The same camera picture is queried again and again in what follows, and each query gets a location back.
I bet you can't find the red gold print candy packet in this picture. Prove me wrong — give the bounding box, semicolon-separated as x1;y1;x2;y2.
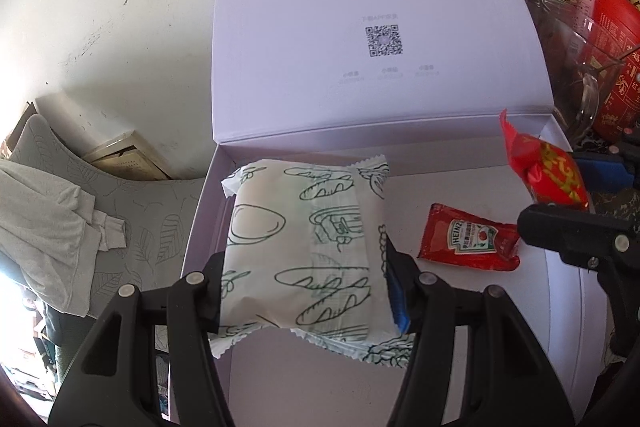
499;108;591;212

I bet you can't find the glass mug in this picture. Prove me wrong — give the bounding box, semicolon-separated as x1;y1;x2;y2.
527;0;626;146

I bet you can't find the red ketchup sachet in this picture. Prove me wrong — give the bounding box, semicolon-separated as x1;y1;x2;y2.
416;203;522;272

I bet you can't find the red canister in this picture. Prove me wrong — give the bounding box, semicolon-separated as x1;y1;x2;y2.
575;0;640;144

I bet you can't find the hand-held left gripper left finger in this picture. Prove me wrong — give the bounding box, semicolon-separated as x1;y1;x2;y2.
47;249;236;427

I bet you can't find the grey leaf pattern chair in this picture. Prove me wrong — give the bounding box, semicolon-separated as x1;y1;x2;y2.
10;114;206;324

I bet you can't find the beige wooden frame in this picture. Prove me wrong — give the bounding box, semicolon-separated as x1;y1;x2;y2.
80;131;174;182

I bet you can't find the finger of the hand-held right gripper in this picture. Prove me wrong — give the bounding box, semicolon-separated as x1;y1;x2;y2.
516;201;640;356
570;139;640;192

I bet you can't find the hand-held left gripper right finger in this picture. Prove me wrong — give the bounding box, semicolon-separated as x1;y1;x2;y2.
382;237;581;427

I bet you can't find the white printed bread packet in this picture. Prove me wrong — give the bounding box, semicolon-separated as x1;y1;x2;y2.
209;159;416;365

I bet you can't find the light grey garment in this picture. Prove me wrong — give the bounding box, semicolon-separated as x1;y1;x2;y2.
0;157;129;319

